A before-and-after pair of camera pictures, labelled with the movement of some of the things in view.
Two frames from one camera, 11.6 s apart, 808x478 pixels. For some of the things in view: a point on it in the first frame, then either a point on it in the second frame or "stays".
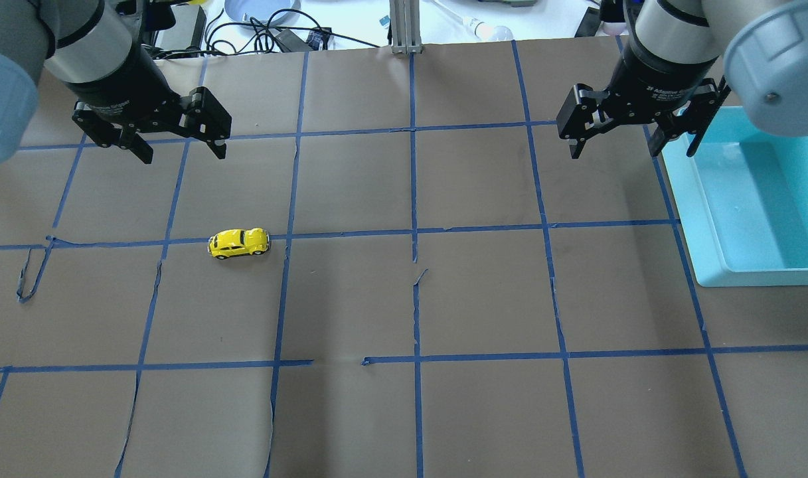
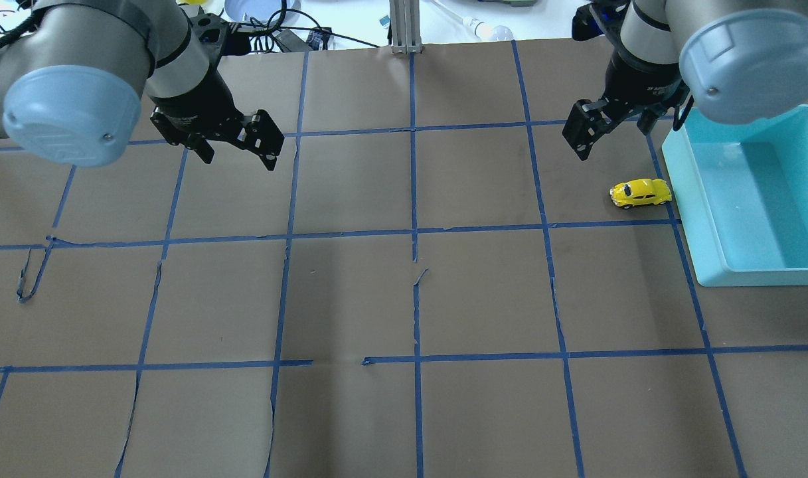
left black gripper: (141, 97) → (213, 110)
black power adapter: (293, 42) stays
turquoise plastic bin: (752, 206) stays
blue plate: (271, 12) stays
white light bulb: (486, 31) stays
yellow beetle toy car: (237, 241) → (641, 192)
